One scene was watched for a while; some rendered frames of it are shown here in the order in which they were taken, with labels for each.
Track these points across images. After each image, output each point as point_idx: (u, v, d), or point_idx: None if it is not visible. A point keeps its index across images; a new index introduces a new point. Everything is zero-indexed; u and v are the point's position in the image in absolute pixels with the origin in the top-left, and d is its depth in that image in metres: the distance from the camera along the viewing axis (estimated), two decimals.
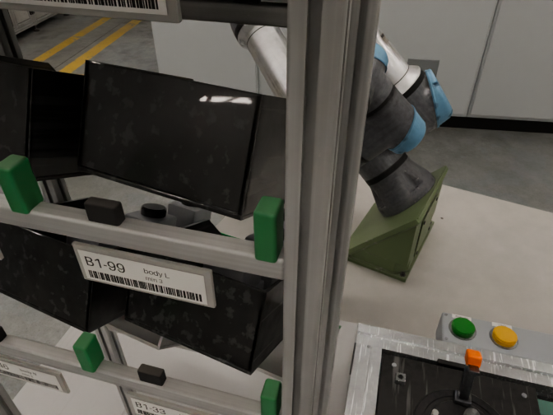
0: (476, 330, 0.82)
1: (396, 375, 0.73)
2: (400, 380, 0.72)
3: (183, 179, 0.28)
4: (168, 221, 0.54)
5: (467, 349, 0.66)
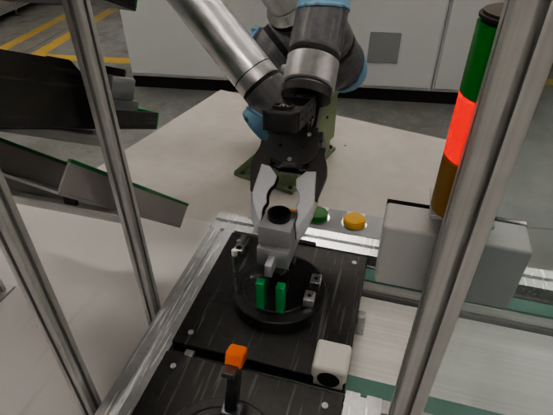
0: (330, 217, 0.85)
1: (235, 245, 0.76)
2: (238, 249, 0.75)
3: None
4: None
5: None
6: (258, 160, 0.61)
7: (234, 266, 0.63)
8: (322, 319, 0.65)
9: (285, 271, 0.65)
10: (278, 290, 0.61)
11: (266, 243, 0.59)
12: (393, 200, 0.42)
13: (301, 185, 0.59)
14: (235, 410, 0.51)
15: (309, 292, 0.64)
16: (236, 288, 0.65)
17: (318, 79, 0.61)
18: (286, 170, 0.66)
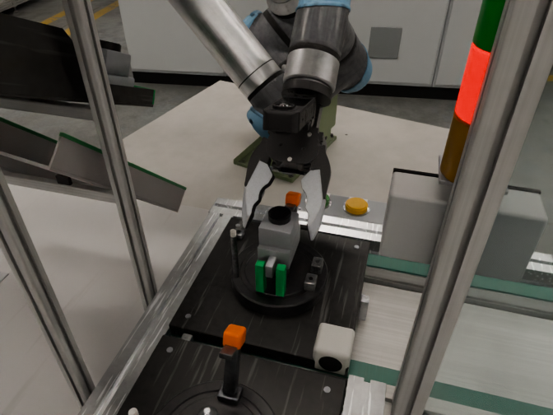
0: (332, 202, 0.83)
1: None
2: (237, 234, 0.73)
3: None
4: None
5: (289, 191, 0.67)
6: (257, 156, 0.61)
7: (234, 248, 0.60)
8: (323, 302, 0.63)
9: None
10: (278, 272, 0.58)
11: (267, 244, 0.59)
12: (400, 169, 0.40)
13: (307, 185, 0.59)
14: (234, 394, 0.48)
15: (310, 275, 0.62)
16: (235, 272, 0.63)
17: (318, 79, 0.61)
18: (286, 170, 0.66)
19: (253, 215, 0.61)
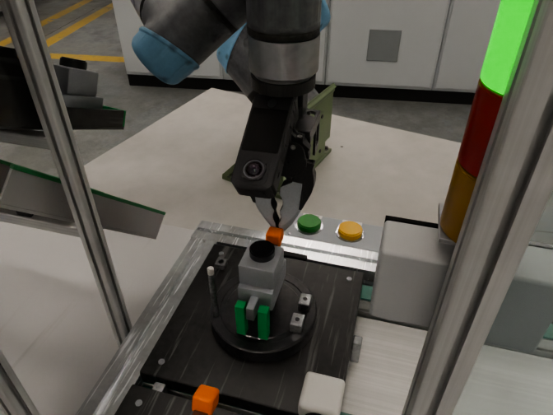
0: (323, 226, 0.77)
1: (216, 259, 0.68)
2: (220, 264, 0.67)
3: None
4: None
5: (269, 227, 0.59)
6: None
7: (211, 286, 0.55)
8: (312, 345, 0.57)
9: None
10: (261, 314, 0.53)
11: (248, 282, 0.54)
12: (393, 217, 0.34)
13: (285, 194, 0.56)
14: None
15: (296, 315, 0.56)
16: (214, 310, 0.57)
17: (294, 81, 0.46)
18: None
19: (277, 220, 0.60)
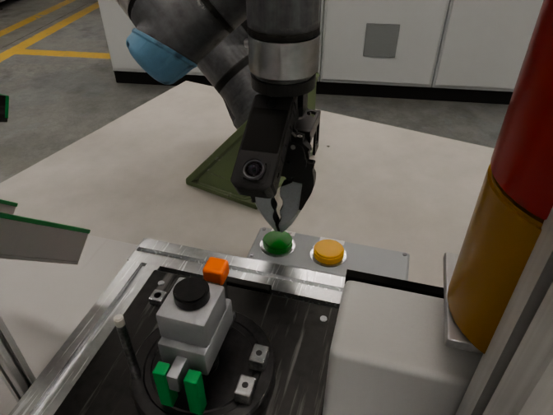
0: (296, 246, 0.62)
1: (152, 292, 0.52)
2: (155, 299, 0.52)
3: None
4: None
5: (209, 258, 0.43)
6: None
7: (123, 341, 0.39)
8: None
9: None
10: (188, 384, 0.37)
11: (171, 338, 0.38)
12: (360, 273, 0.19)
13: (285, 194, 0.56)
14: None
15: (244, 380, 0.41)
16: (132, 371, 0.42)
17: (293, 81, 0.46)
18: None
19: (277, 220, 0.60)
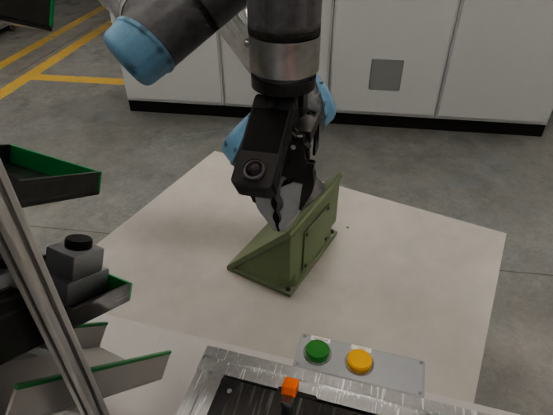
0: (332, 354, 0.76)
1: None
2: None
3: None
4: None
5: None
6: None
7: None
8: None
9: None
10: None
11: None
12: None
13: (285, 194, 0.56)
14: None
15: None
16: None
17: (294, 81, 0.46)
18: None
19: (277, 220, 0.60)
